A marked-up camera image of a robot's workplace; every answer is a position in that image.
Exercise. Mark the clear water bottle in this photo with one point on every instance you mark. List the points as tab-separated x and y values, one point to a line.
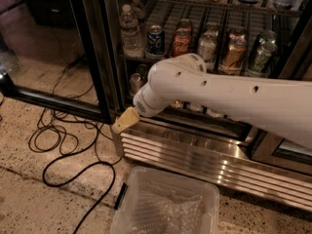
139	11
130	33

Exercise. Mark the green soda can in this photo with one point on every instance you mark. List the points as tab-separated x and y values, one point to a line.
263	51

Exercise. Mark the stainless steel fridge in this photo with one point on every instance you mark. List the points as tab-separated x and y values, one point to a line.
191	141

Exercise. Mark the bubble wrap sheet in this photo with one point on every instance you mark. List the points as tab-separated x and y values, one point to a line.
164	211

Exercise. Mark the blue Pepsi can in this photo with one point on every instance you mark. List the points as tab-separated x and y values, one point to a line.
156	39

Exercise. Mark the clear plastic bin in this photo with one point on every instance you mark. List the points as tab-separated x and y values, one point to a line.
184	186

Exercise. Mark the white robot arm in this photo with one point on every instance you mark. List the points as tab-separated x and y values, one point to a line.
280	107

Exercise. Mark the silver diet soda can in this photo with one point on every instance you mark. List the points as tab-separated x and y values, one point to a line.
206	49

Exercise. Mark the red Coca-Cola can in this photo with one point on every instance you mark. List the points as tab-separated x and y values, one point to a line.
181	42

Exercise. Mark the gold soda can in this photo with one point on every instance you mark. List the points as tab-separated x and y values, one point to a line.
231	62

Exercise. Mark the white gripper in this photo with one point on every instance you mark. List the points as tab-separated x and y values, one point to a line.
143	104

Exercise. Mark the open glass fridge door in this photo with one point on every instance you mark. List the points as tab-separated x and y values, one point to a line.
54	54

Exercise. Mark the rear red soda can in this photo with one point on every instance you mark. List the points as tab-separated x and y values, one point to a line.
185	24

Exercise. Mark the silver can bottom shelf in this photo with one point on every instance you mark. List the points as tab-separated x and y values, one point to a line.
136	82

